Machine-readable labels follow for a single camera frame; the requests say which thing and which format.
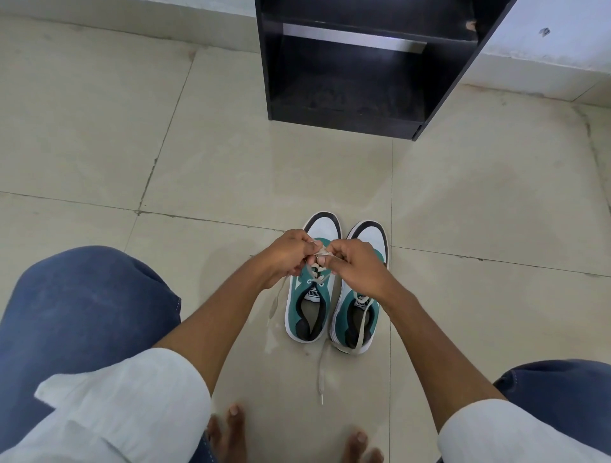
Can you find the person's left hand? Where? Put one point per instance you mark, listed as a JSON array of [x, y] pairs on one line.
[[286, 255]]

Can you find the person's right hand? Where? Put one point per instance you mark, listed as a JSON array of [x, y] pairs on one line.
[[365, 272]]

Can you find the cream shoelace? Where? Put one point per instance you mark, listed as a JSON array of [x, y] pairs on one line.
[[319, 275]]

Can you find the black wooden shoe rack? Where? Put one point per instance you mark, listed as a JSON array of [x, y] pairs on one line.
[[343, 100]]

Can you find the person's right forearm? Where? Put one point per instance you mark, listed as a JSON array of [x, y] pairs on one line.
[[439, 357]]

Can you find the person's left forearm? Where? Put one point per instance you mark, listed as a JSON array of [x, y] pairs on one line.
[[215, 329]]

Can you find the person's right foot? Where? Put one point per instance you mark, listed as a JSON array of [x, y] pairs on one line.
[[360, 448]]

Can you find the person's foot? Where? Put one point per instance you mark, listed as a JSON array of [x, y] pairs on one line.
[[360, 448], [234, 439]]

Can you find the person's left foot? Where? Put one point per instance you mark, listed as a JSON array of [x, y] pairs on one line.
[[234, 439]]

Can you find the person's left jeans leg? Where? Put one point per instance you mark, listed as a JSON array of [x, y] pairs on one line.
[[81, 310]]

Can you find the person's jeans leg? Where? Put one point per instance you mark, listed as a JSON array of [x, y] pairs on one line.
[[563, 396], [81, 310]]

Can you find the person's right white sleeve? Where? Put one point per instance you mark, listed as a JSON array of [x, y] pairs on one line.
[[511, 434]]

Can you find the person's white sleeve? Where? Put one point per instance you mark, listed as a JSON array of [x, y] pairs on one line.
[[119, 410], [511, 434]]

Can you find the person's left white sleeve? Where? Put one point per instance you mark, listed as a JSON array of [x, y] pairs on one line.
[[119, 410]]

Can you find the person's right jeans leg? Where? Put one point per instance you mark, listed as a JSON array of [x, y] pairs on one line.
[[563, 396]]

